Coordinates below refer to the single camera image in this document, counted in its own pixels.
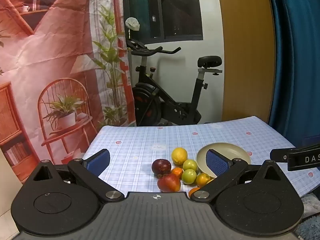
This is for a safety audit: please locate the white crumpled bag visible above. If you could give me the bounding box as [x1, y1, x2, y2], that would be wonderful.
[125, 17, 140, 32]

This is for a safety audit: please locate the blue curtain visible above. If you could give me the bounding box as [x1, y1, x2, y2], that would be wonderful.
[265, 0, 320, 148]

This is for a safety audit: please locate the dark window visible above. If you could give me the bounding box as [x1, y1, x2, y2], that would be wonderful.
[122, 0, 203, 40]

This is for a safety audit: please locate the dark purple mangosteen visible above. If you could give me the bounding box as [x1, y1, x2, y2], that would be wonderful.
[151, 159, 172, 176]

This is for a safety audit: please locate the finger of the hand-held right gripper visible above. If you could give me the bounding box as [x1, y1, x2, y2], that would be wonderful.
[269, 144, 320, 162]

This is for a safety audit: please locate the yellowish orange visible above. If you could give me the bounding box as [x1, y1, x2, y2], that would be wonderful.
[196, 173, 211, 188]

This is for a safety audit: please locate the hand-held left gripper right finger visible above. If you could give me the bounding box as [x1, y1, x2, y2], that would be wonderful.
[191, 149, 288, 202]

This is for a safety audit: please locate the red apple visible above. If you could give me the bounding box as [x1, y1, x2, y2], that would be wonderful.
[157, 174, 181, 193]

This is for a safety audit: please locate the small bright orange tangerine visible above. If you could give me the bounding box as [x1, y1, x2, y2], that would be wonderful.
[171, 167, 184, 179]

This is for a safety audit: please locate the green round fruit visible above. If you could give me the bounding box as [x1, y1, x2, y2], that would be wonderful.
[181, 169, 197, 185]
[183, 159, 198, 172]

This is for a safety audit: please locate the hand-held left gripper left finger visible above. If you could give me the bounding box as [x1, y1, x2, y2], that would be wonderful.
[27, 149, 125, 203]

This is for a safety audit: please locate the printed backdrop cloth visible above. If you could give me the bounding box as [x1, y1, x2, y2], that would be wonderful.
[0, 0, 137, 188]

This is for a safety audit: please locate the beige round plate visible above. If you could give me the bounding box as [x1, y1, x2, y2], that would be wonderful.
[196, 143, 251, 178]

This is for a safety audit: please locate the wooden door panel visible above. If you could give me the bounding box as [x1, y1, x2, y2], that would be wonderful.
[216, 0, 275, 124]

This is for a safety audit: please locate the black exercise bike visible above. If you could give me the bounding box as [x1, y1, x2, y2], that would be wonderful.
[125, 39, 223, 127]

